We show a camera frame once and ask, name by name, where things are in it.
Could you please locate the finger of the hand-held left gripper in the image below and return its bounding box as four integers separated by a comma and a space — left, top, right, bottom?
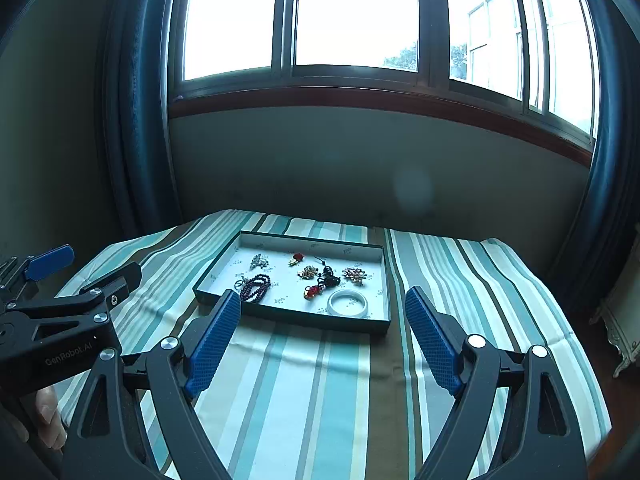
7, 261, 142, 323
0, 244, 76, 306

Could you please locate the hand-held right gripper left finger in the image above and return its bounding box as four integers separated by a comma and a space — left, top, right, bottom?
62, 290, 243, 480

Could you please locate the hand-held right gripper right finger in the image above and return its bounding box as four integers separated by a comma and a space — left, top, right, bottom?
404, 286, 588, 480

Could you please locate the dark red bead bracelet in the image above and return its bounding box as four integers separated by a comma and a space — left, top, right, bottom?
239, 273, 273, 304

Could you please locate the shallow dark green box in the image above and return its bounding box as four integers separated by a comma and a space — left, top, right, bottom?
192, 230, 392, 337

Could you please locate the black gourd pendant with cord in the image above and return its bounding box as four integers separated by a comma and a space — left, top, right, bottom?
315, 257, 341, 293

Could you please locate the person's left hand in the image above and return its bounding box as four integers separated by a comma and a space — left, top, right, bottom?
10, 385, 68, 451

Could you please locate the white bangle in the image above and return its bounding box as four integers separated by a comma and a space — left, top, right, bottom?
327, 289, 370, 318

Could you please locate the striped teal blanket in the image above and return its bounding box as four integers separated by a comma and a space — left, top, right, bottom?
50, 209, 613, 480

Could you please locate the dark blue curtain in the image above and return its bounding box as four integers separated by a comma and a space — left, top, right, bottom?
95, 0, 186, 241
550, 0, 640, 291

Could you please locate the white ornate furniture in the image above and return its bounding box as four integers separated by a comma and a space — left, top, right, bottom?
590, 240, 640, 378

